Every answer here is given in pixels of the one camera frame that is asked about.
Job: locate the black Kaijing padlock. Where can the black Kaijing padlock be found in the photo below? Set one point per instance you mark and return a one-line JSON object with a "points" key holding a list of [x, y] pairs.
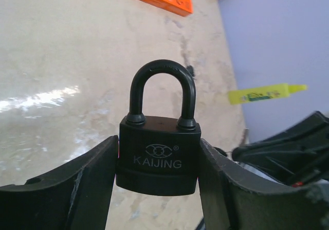
{"points": [[159, 155]]}

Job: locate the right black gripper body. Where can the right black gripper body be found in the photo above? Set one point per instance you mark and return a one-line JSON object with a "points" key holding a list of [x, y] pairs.
{"points": [[294, 157]]}

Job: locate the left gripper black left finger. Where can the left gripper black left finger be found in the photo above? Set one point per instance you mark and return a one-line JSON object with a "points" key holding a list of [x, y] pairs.
{"points": [[75, 195]]}

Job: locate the yellow glue bottle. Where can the yellow glue bottle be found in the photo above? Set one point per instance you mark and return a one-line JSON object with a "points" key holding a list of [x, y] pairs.
{"points": [[276, 91]]}

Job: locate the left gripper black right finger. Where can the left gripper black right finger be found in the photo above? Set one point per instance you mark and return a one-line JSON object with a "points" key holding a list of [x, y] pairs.
{"points": [[235, 198]]}

